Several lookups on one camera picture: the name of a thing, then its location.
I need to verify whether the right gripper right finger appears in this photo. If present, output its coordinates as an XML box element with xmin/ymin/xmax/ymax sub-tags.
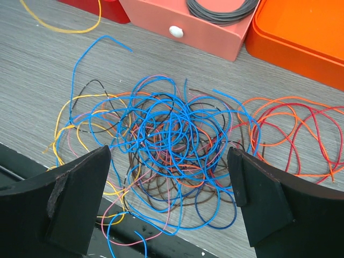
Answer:
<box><xmin>227</xmin><ymin>148</ymin><xmax>343</xmax><ymax>257</ymax></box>

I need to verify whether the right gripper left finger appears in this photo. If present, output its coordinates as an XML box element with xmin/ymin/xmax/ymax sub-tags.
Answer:
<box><xmin>1</xmin><ymin>145</ymin><xmax>111</xmax><ymax>257</ymax></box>

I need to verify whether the orange plastic box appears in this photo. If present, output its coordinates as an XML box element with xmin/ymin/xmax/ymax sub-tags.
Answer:
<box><xmin>246</xmin><ymin>1</ymin><xmax>343</xmax><ymax>90</ymax></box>

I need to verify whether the red plastic box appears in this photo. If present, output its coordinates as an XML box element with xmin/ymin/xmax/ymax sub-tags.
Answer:
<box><xmin>59</xmin><ymin>0</ymin><xmax>130</xmax><ymax>24</ymax></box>

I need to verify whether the salmon pink drawer box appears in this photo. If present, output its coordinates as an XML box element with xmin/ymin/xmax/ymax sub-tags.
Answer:
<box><xmin>120</xmin><ymin>0</ymin><xmax>255</xmax><ymax>61</ymax></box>

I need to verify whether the dark blue wire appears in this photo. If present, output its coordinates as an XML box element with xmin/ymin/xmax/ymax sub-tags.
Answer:
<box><xmin>139</xmin><ymin>166</ymin><xmax>239</xmax><ymax>230</ymax></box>

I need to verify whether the orange wire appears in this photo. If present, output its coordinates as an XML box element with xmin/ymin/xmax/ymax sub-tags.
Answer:
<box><xmin>102</xmin><ymin>92</ymin><xmax>344</xmax><ymax>189</ymax></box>

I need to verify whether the pink wire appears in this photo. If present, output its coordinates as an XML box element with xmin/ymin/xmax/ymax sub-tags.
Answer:
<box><xmin>67</xmin><ymin>74</ymin><xmax>234</xmax><ymax>247</ymax></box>

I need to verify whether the red wire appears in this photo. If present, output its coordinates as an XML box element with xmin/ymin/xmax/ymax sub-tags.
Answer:
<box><xmin>206</xmin><ymin>102</ymin><xmax>344</xmax><ymax>189</ymax></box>

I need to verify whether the brown wire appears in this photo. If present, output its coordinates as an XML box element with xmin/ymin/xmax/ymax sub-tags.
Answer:
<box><xmin>127</xmin><ymin>88</ymin><xmax>267</xmax><ymax>213</ymax></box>

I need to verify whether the black wire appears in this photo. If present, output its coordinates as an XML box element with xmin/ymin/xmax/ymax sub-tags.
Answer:
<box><xmin>68</xmin><ymin>79</ymin><xmax>247</xmax><ymax>186</ymax></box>

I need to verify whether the grey coiled cable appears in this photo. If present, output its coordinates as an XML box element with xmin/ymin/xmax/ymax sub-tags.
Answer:
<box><xmin>185</xmin><ymin>0</ymin><xmax>261</xmax><ymax>27</ymax></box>

